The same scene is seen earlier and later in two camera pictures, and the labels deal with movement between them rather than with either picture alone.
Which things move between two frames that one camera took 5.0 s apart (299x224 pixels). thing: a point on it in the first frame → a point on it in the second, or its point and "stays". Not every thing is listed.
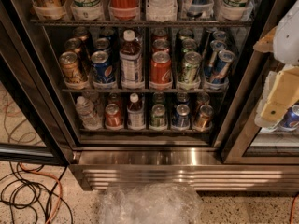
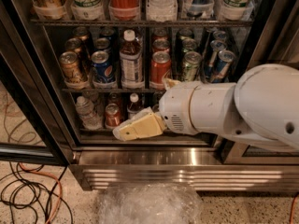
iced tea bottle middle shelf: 131,62 stays
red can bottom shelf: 113,119 stays
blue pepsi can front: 103,69 stays
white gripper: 288,36 → 175,106
